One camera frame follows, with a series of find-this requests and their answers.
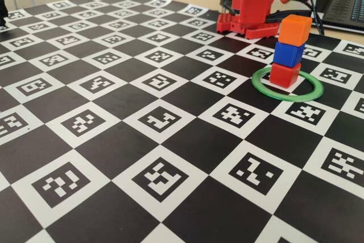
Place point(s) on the orange cube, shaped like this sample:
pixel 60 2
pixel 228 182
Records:
pixel 294 29

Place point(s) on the blue cube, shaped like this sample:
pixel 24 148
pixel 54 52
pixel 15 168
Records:
pixel 287 53

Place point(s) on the red cube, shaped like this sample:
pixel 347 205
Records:
pixel 284 75

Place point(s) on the red perforated robot base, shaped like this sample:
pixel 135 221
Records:
pixel 230 24

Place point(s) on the black plug adapter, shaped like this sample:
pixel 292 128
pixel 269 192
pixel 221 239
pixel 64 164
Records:
pixel 274 16

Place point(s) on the dark laptop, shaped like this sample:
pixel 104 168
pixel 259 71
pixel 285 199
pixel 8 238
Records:
pixel 341 4

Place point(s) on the black clamp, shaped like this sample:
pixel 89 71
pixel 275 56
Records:
pixel 226 2

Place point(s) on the black white marker board mat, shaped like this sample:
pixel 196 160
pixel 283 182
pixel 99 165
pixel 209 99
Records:
pixel 199 146

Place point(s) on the black stand foot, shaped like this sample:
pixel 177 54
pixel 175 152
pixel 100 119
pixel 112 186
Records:
pixel 3 9

